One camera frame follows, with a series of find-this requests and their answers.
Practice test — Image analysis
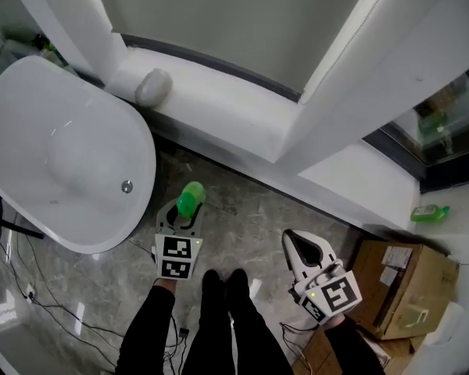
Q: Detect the person's left forearm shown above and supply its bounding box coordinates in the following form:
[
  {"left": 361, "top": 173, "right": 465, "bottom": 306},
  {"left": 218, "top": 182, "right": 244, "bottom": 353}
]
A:
[{"left": 115, "top": 277, "right": 177, "bottom": 375}]

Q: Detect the person's right leg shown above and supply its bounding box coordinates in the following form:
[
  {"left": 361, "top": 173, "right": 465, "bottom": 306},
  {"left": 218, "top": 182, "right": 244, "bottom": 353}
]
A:
[{"left": 225, "top": 267, "right": 295, "bottom": 375}]

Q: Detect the black floor cable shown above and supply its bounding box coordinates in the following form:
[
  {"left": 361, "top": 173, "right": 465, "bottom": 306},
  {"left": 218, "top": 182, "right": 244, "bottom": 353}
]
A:
[{"left": 0, "top": 209, "right": 188, "bottom": 370}]

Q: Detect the white bathtub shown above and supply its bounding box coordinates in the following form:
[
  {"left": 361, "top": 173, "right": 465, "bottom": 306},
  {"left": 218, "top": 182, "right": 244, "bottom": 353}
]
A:
[{"left": 0, "top": 55, "right": 158, "bottom": 255}]

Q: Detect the person's leg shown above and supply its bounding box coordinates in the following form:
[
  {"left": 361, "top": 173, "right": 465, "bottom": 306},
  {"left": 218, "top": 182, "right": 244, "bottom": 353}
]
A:
[
  {"left": 181, "top": 269, "right": 235, "bottom": 375},
  {"left": 225, "top": 267, "right": 295, "bottom": 375}
]

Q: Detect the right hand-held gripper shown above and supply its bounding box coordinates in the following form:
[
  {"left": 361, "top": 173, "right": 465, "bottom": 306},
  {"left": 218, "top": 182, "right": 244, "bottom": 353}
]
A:
[{"left": 281, "top": 229, "right": 363, "bottom": 326}]

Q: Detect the green cleaner bottle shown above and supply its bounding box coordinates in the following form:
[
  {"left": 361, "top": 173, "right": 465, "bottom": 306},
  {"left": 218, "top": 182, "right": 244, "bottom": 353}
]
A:
[{"left": 177, "top": 180, "right": 208, "bottom": 219}]

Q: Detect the large cardboard box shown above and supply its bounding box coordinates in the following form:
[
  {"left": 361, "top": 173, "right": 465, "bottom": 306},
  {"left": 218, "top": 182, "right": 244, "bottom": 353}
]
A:
[{"left": 346, "top": 239, "right": 461, "bottom": 341}]

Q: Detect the black metal stand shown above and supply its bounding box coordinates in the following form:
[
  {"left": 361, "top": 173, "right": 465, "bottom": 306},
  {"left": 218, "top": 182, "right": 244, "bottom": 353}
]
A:
[{"left": 0, "top": 191, "right": 45, "bottom": 241}]

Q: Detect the white rounded fixture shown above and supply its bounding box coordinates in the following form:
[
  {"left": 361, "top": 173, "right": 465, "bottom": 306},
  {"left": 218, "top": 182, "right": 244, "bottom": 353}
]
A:
[{"left": 0, "top": 324, "right": 38, "bottom": 375}]

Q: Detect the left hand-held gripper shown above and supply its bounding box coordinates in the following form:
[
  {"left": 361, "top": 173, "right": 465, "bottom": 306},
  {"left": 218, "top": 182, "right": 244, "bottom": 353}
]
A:
[{"left": 152, "top": 200, "right": 205, "bottom": 281}]

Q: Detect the person's right forearm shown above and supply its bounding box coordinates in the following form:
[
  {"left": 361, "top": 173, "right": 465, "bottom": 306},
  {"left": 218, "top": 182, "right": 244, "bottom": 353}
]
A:
[{"left": 323, "top": 313, "right": 387, "bottom": 375}]

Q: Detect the dark window frame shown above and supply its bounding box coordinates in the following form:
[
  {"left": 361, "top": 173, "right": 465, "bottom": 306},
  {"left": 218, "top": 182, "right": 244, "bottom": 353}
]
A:
[{"left": 362, "top": 57, "right": 469, "bottom": 195}]

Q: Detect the person's left leg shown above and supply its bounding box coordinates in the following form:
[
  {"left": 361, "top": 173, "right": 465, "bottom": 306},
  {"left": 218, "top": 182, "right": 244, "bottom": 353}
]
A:
[{"left": 181, "top": 269, "right": 235, "bottom": 375}]

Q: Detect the flat green bottle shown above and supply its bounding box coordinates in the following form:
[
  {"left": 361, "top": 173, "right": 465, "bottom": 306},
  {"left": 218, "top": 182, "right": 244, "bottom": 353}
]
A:
[{"left": 410, "top": 205, "right": 451, "bottom": 223}]

